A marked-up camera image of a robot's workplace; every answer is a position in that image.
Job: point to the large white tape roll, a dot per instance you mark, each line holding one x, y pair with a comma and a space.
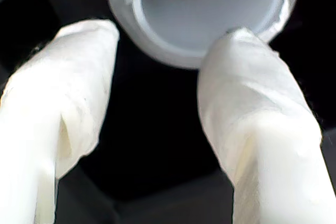
126, 3

